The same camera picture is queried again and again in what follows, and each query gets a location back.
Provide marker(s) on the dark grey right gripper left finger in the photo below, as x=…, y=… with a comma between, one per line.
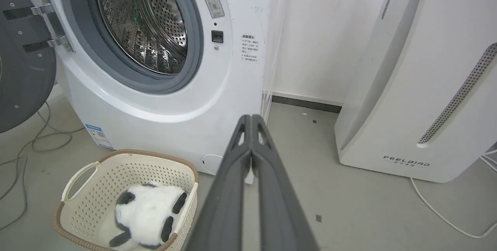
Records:
x=223, y=204

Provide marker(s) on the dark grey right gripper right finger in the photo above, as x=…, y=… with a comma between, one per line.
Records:
x=279, y=208

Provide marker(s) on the black and white plush toy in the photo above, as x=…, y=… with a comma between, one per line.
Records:
x=149, y=216

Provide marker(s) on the dark washing machine door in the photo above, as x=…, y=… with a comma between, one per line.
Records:
x=23, y=56

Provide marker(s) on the white front-load washing machine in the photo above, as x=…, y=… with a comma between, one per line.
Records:
x=163, y=103

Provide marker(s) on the cream perforated laundry basket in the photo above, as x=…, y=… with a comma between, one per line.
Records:
x=93, y=196

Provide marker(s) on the white air purifier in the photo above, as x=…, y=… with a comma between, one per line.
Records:
x=419, y=88

